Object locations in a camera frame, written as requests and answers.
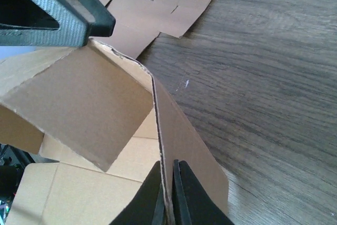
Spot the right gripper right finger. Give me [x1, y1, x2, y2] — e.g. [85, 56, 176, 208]
[172, 160, 233, 225]

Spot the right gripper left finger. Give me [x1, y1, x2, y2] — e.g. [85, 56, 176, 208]
[111, 161, 165, 225]

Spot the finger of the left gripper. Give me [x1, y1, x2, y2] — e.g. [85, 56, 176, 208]
[1, 0, 90, 47]
[66, 0, 116, 37]

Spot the brown cardboard box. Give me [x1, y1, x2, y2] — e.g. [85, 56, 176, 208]
[1, 0, 229, 224]

